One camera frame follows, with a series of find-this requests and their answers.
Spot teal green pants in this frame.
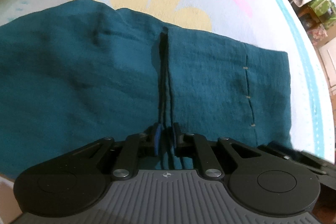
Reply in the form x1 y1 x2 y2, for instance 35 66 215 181
1 0 291 178

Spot cluttered side table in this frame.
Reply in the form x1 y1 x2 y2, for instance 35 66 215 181
291 0 335 44

